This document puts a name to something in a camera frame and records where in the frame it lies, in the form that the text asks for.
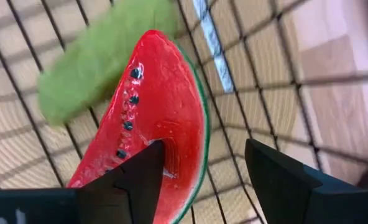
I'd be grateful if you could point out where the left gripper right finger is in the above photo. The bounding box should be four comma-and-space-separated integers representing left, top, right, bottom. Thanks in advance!
244, 138, 324, 224

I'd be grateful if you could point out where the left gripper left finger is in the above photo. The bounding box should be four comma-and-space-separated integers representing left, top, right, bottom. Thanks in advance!
75, 139, 166, 224

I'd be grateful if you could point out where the round tan woven placemat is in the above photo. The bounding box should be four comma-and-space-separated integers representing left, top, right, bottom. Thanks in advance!
0, 0, 318, 224

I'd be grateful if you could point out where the black wire basket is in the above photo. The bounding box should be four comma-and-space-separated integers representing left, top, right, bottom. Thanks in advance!
0, 0, 368, 224

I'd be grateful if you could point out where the green cucumber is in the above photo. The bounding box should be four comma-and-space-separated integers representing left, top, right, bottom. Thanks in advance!
36, 0, 181, 127

